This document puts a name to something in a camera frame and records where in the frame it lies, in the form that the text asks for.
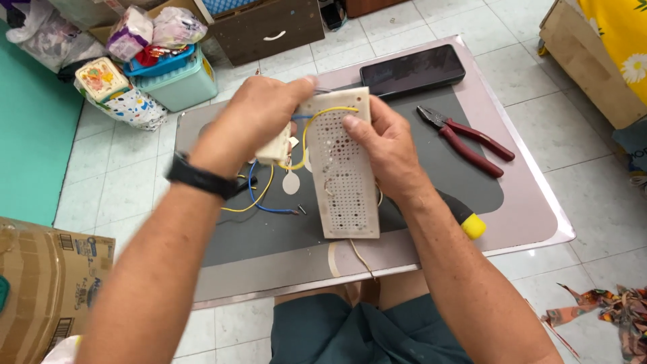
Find white perforated board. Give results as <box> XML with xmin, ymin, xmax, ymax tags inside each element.
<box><xmin>295</xmin><ymin>86</ymin><xmax>381</xmax><ymax>240</ymax></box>

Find cream toy box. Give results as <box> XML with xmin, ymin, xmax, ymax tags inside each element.
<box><xmin>75</xmin><ymin>56</ymin><xmax>131</xmax><ymax>104</ymax></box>

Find black wire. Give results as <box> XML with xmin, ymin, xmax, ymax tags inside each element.
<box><xmin>216</xmin><ymin>174</ymin><xmax>259</xmax><ymax>225</ymax></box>

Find blue plastic tray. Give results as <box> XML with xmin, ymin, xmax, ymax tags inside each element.
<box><xmin>123</xmin><ymin>43</ymin><xmax>197</xmax><ymax>78</ymax></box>

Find cream plastic socket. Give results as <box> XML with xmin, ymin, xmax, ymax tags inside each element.
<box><xmin>255</xmin><ymin>124</ymin><xmax>295</xmax><ymax>166</ymax></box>

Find person's left hand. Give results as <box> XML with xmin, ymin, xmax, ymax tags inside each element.
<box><xmin>189</xmin><ymin>75</ymin><xmax>319</xmax><ymax>179</ymax></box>

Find person's legs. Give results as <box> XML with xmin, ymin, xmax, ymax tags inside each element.
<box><xmin>273</xmin><ymin>269</ymin><xmax>431</xmax><ymax>311</ymax></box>

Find blue bag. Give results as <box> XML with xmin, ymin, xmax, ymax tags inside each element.
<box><xmin>612</xmin><ymin>118</ymin><xmax>647</xmax><ymax>176</ymax></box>

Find black wristwatch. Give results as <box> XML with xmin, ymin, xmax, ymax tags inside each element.
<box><xmin>166</xmin><ymin>151</ymin><xmax>239</xmax><ymax>201</ymax></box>

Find person's right hand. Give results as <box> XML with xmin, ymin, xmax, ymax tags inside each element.
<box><xmin>343</xmin><ymin>96</ymin><xmax>436</xmax><ymax>209</ymax></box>

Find dark green shorts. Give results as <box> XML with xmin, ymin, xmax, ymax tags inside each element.
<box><xmin>269</xmin><ymin>292</ymin><xmax>476</xmax><ymax>364</ymax></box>

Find white plastic bag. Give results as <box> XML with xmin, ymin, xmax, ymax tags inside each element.
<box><xmin>5</xmin><ymin>0</ymin><xmax>108</xmax><ymax>74</ymax></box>

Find pink tissue pack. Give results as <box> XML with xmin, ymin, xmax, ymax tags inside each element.
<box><xmin>152</xmin><ymin>6</ymin><xmax>208</xmax><ymax>50</ymax></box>

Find teal floor mat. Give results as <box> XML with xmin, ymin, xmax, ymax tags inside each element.
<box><xmin>0</xmin><ymin>19</ymin><xmax>85</xmax><ymax>228</ymax></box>

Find brown cardboard box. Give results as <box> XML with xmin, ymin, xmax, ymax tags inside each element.
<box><xmin>0</xmin><ymin>216</ymin><xmax>116</xmax><ymax>364</ymax></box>

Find red-handled pliers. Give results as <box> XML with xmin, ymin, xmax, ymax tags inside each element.
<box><xmin>416</xmin><ymin>104</ymin><xmax>517</xmax><ymax>179</ymax></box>

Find open cardboard carton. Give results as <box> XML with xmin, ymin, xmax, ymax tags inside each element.
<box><xmin>87</xmin><ymin>0</ymin><xmax>214</xmax><ymax>45</ymax></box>

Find blue wire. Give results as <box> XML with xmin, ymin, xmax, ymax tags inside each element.
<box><xmin>248</xmin><ymin>114</ymin><xmax>314</xmax><ymax>215</ymax></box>

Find white wire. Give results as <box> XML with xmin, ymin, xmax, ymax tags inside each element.
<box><xmin>349</xmin><ymin>183</ymin><xmax>384</xmax><ymax>280</ymax></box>

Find yellow floral bedsheet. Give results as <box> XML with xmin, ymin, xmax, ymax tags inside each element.
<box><xmin>576</xmin><ymin>0</ymin><xmax>647</xmax><ymax>105</ymax></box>

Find purple white tissue pack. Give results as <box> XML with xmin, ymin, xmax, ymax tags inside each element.
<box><xmin>105</xmin><ymin>5</ymin><xmax>154</xmax><ymax>63</ymax></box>

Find heap of colourful fabric scraps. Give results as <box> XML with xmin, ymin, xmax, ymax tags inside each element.
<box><xmin>540</xmin><ymin>282</ymin><xmax>647</xmax><ymax>364</ymax></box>

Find mint green plastic container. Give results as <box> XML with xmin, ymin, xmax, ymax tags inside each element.
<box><xmin>132</xmin><ymin>44</ymin><xmax>219</xmax><ymax>113</ymax></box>

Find speckled white bag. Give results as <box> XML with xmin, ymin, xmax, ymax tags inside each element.
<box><xmin>75</xmin><ymin>80</ymin><xmax>168</xmax><ymax>131</ymax></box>

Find wooden bed frame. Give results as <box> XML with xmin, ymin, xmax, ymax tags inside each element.
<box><xmin>538</xmin><ymin>0</ymin><xmax>647</xmax><ymax>130</ymax></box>

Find dark brown drawer cabinet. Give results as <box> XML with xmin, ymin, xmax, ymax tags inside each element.
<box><xmin>206</xmin><ymin>0</ymin><xmax>326</xmax><ymax>68</ymax></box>

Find black yellow screwdriver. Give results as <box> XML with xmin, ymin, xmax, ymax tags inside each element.
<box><xmin>434</xmin><ymin>188</ymin><xmax>488</xmax><ymax>241</ymax></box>

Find yellow wire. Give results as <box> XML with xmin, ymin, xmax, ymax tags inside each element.
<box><xmin>220</xmin><ymin>164</ymin><xmax>275</xmax><ymax>213</ymax></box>
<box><xmin>278</xmin><ymin>105</ymin><xmax>360</xmax><ymax>171</ymax></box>

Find black smartphone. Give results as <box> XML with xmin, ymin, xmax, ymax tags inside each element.
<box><xmin>359</xmin><ymin>44</ymin><xmax>467</xmax><ymax>101</ymax></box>

